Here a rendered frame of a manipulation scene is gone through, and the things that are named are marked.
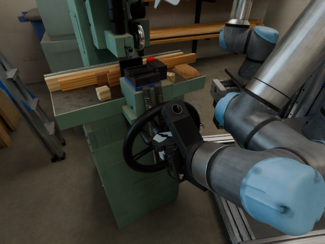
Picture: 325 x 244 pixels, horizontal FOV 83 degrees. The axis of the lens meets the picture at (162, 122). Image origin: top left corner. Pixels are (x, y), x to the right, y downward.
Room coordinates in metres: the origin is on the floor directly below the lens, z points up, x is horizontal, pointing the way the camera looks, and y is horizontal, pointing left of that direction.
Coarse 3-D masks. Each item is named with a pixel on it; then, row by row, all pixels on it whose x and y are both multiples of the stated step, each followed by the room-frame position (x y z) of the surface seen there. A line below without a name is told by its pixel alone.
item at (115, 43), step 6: (108, 30) 0.80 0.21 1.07; (108, 36) 0.75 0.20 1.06; (114, 36) 0.71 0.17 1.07; (120, 36) 0.71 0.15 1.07; (126, 36) 0.71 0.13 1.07; (132, 36) 0.72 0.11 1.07; (108, 42) 0.76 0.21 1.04; (114, 42) 0.69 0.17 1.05; (120, 42) 0.69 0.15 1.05; (126, 42) 0.71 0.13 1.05; (132, 42) 0.72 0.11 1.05; (108, 48) 0.78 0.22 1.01; (114, 48) 0.70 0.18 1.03; (120, 48) 0.69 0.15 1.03; (114, 54) 0.72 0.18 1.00; (120, 54) 0.69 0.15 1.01; (126, 54) 0.70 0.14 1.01; (132, 54) 0.71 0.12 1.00
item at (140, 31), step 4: (132, 24) 0.93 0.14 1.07; (136, 24) 0.90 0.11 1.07; (140, 24) 0.90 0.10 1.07; (136, 28) 0.89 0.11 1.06; (140, 28) 0.88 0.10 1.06; (136, 32) 0.90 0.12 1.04; (140, 32) 0.87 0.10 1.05; (136, 36) 0.90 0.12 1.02; (140, 36) 0.87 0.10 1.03; (144, 36) 0.87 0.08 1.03; (136, 40) 0.90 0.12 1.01; (140, 40) 0.87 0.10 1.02; (144, 40) 0.87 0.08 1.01; (136, 44) 0.91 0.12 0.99; (140, 44) 0.87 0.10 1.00; (144, 44) 0.88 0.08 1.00; (136, 48) 0.90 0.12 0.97; (140, 48) 0.88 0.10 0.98
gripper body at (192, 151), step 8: (168, 144) 0.26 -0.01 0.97; (176, 144) 0.26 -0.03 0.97; (200, 144) 0.22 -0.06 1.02; (168, 152) 0.26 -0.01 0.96; (176, 152) 0.25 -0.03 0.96; (192, 152) 0.21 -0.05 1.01; (168, 160) 0.27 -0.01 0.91; (176, 160) 0.24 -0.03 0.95; (184, 160) 0.24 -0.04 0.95; (168, 168) 0.25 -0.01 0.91; (176, 168) 0.23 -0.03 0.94; (184, 168) 0.23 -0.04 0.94; (176, 176) 0.23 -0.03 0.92; (184, 176) 0.23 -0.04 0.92; (192, 176) 0.19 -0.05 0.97; (200, 184) 0.19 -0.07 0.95
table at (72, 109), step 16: (176, 80) 0.71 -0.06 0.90; (192, 80) 0.72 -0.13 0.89; (64, 96) 0.58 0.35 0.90; (80, 96) 0.58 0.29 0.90; (96, 96) 0.58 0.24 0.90; (112, 96) 0.58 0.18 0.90; (64, 112) 0.48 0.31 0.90; (80, 112) 0.49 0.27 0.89; (96, 112) 0.52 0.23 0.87; (112, 112) 0.54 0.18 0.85; (128, 112) 0.52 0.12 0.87; (64, 128) 0.46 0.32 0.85
